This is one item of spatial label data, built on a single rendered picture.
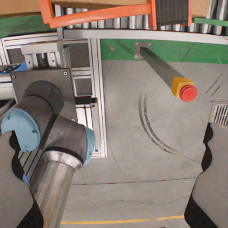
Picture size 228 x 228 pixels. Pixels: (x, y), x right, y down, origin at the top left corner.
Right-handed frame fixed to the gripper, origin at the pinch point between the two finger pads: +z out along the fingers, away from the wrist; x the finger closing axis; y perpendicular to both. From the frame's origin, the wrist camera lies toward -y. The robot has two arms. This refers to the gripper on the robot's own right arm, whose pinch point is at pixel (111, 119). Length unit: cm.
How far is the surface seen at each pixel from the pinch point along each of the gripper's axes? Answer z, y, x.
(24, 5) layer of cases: 98, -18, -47
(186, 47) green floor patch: 152, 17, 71
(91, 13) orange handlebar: 29.1, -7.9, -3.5
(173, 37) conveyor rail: 93, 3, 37
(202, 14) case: 57, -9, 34
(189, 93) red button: 48, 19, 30
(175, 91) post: 54, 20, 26
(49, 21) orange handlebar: 29.1, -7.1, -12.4
